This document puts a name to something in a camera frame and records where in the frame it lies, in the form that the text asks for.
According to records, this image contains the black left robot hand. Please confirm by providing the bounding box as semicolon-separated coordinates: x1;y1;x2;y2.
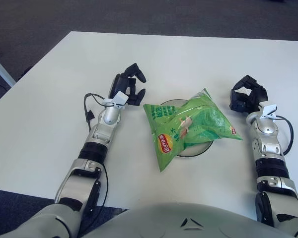
108;63;147;107

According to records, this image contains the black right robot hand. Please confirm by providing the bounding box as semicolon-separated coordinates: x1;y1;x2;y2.
229;75;269;114

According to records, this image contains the green snack chips bag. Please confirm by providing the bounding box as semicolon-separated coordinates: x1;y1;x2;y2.
143;87;243;173

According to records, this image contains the white plate with black rim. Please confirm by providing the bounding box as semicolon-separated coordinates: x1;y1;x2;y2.
161;99;214;158

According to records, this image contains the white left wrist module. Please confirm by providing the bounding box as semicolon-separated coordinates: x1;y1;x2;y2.
101;91;129;110

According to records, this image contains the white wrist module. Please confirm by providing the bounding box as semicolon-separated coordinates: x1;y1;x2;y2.
259;104;279;119
101;91;129;110

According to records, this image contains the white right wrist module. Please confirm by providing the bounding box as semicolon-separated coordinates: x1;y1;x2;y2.
259;104;279;119

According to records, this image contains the white furniture leg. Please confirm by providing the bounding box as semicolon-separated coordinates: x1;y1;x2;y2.
0;52;17;87

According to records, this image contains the grey robot torso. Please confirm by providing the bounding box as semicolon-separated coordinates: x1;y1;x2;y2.
14;202;298;238

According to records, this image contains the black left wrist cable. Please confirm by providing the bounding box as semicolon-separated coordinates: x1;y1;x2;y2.
83;92;107;131

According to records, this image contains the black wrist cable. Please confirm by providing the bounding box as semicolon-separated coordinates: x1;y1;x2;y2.
273;115;294;157
83;92;107;131

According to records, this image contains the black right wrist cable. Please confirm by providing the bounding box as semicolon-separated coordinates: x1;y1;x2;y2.
273;115;294;157

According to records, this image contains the thin black left elbow cable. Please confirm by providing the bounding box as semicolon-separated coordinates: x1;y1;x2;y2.
99;167;109;206

